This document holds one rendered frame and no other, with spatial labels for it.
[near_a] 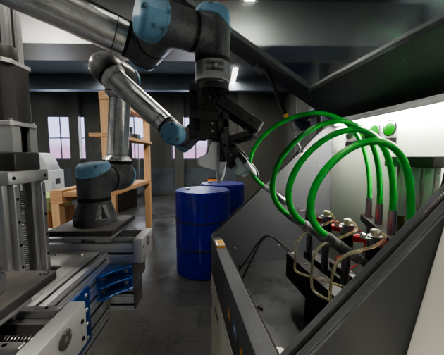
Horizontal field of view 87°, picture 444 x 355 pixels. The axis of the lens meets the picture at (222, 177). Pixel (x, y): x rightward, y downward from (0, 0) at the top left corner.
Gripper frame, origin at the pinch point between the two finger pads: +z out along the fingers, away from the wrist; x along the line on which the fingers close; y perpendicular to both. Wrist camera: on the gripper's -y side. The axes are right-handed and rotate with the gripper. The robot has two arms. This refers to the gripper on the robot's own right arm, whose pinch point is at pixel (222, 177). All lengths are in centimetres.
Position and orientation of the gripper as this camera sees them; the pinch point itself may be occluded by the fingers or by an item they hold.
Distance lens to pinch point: 52.6
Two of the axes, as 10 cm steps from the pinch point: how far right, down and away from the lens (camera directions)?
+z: 0.0, 10.0, 0.9
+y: -9.9, 0.1, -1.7
